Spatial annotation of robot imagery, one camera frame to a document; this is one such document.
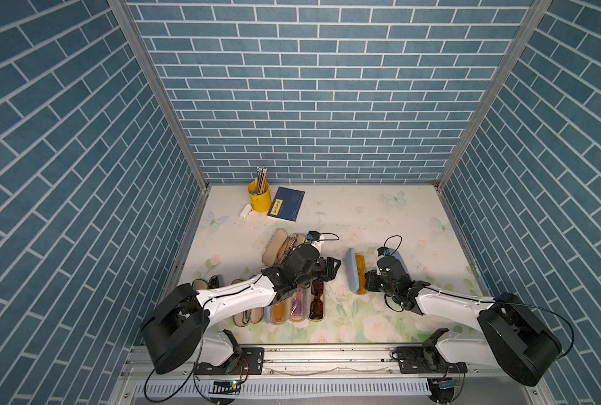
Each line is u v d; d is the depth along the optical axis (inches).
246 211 42.6
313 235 29.0
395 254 31.1
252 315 32.0
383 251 32.0
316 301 32.7
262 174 40.2
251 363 29.1
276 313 31.6
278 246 37.6
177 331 16.4
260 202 41.4
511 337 16.8
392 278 27.1
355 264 34.0
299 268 24.2
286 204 44.0
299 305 32.5
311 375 28.5
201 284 34.4
